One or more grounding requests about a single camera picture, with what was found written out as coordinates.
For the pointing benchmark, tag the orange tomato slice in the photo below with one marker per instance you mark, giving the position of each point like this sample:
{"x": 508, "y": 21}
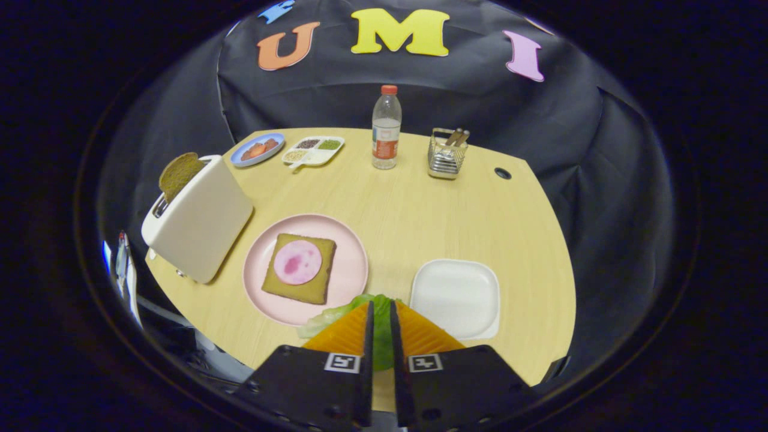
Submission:
{"x": 258, "y": 150}

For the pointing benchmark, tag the white divided tray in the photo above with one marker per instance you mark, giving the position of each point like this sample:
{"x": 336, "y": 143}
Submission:
{"x": 324, "y": 157}

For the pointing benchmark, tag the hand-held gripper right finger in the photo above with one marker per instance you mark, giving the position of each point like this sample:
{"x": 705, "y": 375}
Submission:
{"x": 444, "y": 390}

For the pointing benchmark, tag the white toaster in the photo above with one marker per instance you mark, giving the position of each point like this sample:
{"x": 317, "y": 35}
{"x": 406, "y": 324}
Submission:
{"x": 204, "y": 228}

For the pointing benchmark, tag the black table grommet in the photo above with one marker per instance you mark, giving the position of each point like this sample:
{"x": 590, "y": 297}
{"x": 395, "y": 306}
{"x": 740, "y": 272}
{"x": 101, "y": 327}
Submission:
{"x": 503, "y": 173}

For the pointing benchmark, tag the toasted bread slice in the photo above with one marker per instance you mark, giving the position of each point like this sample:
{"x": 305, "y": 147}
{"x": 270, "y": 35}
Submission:
{"x": 180, "y": 174}

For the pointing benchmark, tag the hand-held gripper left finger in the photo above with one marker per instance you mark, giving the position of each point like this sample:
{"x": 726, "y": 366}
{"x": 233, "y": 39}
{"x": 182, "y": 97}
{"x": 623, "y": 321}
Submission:
{"x": 324, "y": 390}

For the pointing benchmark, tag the pile of dark beans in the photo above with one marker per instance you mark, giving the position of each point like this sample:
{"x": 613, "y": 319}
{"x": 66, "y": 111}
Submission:
{"x": 308, "y": 143}

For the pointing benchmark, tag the blue round plate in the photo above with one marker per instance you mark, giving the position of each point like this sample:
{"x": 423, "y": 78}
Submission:
{"x": 240, "y": 159}

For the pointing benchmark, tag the bread slice under ham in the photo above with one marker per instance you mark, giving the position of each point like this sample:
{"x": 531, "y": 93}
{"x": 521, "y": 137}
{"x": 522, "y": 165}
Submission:
{"x": 313, "y": 285}

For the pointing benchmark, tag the pink ham slice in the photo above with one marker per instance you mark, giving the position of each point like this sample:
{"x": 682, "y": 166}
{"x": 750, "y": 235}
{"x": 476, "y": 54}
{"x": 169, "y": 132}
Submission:
{"x": 297, "y": 263}

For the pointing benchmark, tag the brown meat patty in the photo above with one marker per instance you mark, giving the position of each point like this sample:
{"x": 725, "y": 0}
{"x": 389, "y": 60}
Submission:
{"x": 271, "y": 144}
{"x": 246, "y": 154}

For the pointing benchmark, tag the clear bottle with orange cap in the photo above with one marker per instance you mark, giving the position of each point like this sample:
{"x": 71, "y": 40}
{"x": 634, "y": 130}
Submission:
{"x": 386, "y": 132}

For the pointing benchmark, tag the green lettuce leaf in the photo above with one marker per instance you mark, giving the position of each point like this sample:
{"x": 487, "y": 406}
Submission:
{"x": 382, "y": 342}

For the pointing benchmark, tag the white square plate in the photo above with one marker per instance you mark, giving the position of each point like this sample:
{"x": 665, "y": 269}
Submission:
{"x": 456, "y": 297}

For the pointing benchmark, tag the pink round plate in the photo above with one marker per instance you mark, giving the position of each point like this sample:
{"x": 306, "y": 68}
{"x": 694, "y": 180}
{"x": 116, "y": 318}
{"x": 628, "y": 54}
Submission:
{"x": 349, "y": 270}

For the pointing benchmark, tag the white device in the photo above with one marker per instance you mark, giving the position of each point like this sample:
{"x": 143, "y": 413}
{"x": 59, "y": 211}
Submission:
{"x": 129, "y": 282}

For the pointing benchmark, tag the pile of pale beans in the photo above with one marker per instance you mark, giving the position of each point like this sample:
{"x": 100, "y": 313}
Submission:
{"x": 295, "y": 155}

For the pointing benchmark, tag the pile of green beans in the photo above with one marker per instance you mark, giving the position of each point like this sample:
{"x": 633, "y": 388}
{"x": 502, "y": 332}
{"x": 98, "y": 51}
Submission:
{"x": 329, "y": 144}

